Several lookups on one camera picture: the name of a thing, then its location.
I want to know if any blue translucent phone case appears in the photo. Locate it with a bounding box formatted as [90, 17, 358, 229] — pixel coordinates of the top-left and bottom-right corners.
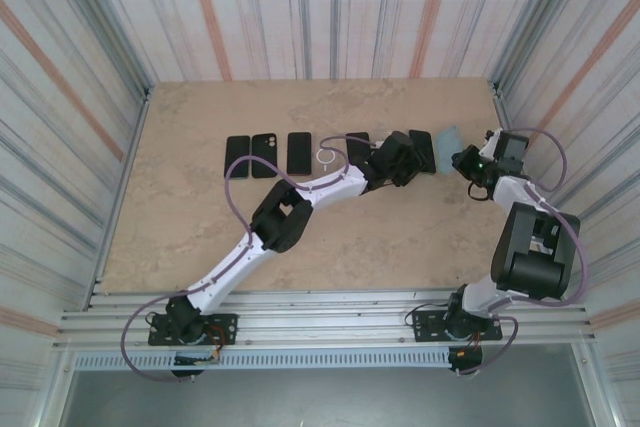
[434, 125, 465, 177]

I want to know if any clear phone case white ring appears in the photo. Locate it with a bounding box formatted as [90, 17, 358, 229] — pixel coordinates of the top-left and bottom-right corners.
[313, 135, 343, 177]

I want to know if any black phone case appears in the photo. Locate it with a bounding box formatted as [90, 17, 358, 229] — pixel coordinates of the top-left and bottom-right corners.
[250, 133, 279, 180]

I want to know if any thin black right gripper cable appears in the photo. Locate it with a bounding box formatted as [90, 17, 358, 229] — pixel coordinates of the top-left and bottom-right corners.
[467, 180, 495, 202]

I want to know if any metal table edge rail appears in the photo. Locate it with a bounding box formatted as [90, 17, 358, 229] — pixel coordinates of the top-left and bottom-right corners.
[87, 87, 152, 301]
[491, 80, 567, 301]

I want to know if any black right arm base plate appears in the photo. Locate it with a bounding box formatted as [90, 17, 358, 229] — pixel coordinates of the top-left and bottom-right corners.
[410, 309, 503, 344]

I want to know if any aluminium rail frame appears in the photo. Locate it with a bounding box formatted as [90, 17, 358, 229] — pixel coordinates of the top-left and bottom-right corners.
[52, 289, 600, 349]

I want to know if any grey perforated cable duct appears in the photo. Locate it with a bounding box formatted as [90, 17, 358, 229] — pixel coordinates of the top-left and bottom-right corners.
[69, 350, 454, 372]

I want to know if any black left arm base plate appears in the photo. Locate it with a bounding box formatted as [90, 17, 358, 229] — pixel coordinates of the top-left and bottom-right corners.
[147, 313, 239, 347]

